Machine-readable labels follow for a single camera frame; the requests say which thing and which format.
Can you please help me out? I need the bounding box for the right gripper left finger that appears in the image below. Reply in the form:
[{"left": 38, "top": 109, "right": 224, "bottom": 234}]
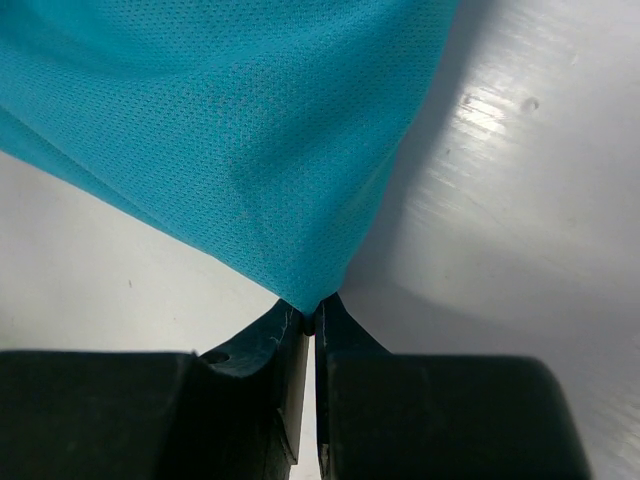
[{"left": 1, "top": 301, "right": 308, "bottom": 479}]

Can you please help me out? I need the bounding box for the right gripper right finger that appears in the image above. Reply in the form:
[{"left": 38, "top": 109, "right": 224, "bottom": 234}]
[{"left": 313, "top": 295, "right": 591, "bottom": 479}]

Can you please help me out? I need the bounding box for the teal t shirt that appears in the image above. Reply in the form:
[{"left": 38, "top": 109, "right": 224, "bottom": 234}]
[{"left": 1, "top": 1, "right": 457, "bottom": 313}]

